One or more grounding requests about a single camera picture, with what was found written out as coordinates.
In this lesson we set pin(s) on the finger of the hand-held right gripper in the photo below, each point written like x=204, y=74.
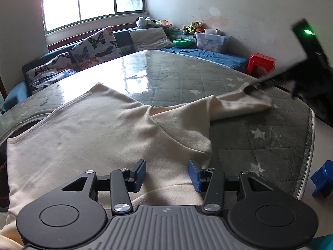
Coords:
x=265, y=83

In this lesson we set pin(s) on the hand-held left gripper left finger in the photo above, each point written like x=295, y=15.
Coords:
x=141, y=173

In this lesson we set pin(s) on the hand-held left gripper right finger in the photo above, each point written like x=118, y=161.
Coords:
x=193, y=174

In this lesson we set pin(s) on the cream sweater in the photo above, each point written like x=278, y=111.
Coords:
x=104, y=135

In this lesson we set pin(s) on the red plastic stool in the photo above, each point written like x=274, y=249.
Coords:
x=260, y=62

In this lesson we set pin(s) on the blue bench sheet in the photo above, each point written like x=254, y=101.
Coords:
x=208, y=57

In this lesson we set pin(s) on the clear plastic storage box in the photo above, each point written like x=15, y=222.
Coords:
x=210, y=43

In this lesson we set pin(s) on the small white plastic box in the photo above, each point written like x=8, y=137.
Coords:
x=210, y=31

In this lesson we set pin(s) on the brown plush bear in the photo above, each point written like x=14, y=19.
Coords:
x=199, y=26

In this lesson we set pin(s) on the green bowl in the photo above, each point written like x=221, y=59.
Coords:
x=182, y=43

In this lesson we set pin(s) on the yellow green plush toy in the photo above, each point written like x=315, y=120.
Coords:
x=188, y=28

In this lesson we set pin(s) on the striped bench cushion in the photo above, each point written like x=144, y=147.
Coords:
x=177, y=33

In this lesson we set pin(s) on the blue plastic stool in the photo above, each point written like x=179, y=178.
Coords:
x=322, y=179

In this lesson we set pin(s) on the colourful plush toy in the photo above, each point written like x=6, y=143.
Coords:
x=165, y=23

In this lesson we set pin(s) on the grey pillow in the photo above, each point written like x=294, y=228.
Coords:
x=151, y=39

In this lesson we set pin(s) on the pale blue printed cushion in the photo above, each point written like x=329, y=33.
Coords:
x=62, y=74

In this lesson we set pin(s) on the large butterfly print pillow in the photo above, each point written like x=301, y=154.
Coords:
x=96, y=47

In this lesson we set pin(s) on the panda plush toy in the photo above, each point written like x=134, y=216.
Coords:
x=143, y=21

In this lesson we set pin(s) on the black round induction cooktop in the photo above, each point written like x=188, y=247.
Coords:
x=2, y=177

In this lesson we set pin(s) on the dark blue sofa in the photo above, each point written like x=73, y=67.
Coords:
x=122, y=35

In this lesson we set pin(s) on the teal cloth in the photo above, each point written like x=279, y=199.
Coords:
x=324, y=243

